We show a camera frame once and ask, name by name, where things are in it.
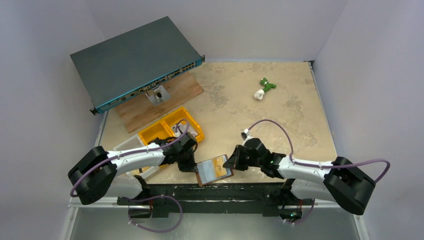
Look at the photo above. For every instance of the yellow bin with black cards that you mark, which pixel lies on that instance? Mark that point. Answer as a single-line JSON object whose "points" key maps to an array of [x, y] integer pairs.
{"points": [[159, 129]]}

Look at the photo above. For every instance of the yellow bin with silver cards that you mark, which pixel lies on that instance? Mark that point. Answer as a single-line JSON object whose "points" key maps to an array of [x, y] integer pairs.
{"points": [[180, 120]]}

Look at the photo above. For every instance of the plywood board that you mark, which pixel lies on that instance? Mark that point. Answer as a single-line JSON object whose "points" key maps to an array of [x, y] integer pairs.
{"points": [[147, 107]]}

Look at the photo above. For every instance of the grey network switch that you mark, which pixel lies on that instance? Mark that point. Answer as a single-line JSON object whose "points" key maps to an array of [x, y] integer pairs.
{"points": [[127, 65]]}

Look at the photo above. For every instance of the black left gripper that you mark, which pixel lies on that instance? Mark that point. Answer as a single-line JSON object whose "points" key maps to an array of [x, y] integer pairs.
{"points": [[187, 164]]}

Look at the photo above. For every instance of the brown leather card holder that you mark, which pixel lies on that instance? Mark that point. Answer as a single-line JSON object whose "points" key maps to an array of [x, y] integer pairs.
{"points": [[212, 170]]}

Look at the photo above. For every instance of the black metal base rail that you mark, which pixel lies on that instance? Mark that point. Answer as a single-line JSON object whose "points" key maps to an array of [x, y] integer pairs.
{"points": [[270, 199]]}

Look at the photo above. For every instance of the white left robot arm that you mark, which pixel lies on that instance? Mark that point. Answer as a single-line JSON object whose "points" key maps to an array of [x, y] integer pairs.
{"points": [[102, 173]]}

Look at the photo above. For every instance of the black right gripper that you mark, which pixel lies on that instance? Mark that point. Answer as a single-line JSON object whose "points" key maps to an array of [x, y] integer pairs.
{"points": [[239, 159]]}

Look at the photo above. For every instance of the white bin with gold cards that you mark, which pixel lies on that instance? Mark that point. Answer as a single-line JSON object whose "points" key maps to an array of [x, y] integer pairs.
{"points": [[132, 143]]}

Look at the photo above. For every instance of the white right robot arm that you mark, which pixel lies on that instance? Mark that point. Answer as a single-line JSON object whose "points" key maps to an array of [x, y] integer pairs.
{"points": [[332, 181]]}

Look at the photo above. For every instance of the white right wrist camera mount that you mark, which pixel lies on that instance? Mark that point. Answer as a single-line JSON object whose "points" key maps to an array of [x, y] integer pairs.
{"points": [[246, 135]]}

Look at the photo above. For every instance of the green and white plastic fitting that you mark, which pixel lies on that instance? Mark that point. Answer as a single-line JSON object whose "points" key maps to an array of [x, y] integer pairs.
{"points": [[266, 86]]}

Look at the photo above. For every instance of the grey metal bracket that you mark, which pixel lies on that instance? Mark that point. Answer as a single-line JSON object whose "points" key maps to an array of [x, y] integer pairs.
{"points": [[158, 95]]}

